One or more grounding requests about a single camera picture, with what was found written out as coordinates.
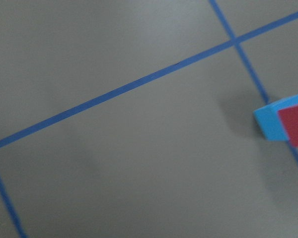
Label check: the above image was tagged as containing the blue wooden block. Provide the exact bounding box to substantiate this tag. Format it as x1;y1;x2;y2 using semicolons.
253;94;298;141

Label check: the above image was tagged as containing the red wooden block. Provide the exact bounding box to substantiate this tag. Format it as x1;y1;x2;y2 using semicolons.
278;104;298;147

